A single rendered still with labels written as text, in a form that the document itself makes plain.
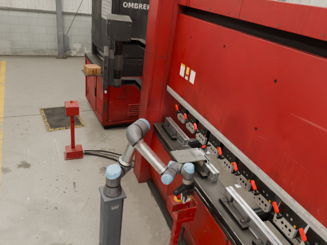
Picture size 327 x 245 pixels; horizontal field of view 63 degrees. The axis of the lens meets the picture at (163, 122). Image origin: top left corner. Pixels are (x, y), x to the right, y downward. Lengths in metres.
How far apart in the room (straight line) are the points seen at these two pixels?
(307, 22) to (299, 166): 0.73
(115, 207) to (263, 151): 1.21
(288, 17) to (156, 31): 1.45
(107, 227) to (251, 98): 1.53
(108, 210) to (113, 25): 1.72
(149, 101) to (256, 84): 1.47
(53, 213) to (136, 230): 0.91
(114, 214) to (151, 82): 1.38
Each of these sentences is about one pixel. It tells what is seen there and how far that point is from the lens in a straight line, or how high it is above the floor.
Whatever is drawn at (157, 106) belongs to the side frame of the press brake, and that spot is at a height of 1.08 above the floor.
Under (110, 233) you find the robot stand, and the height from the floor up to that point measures 0.39.
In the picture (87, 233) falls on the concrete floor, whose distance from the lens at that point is 3.01.
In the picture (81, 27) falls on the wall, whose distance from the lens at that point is 8.96.
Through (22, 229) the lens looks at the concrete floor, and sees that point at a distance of 3.16.
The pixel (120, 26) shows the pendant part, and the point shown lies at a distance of 2.83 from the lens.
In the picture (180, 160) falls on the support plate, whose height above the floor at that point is 1.00.
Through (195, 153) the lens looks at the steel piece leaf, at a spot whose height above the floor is 1.00.
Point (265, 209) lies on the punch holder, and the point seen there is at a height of 1.14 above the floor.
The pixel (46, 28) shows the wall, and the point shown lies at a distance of 8.84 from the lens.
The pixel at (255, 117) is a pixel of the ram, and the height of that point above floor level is 1.62.
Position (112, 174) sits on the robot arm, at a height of 0.99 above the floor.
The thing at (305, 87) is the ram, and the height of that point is 1.93.
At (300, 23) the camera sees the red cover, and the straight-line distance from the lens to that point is 1.60.
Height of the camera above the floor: 2.29
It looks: 27 degrees down
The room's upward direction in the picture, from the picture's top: 8 degrees clockwise
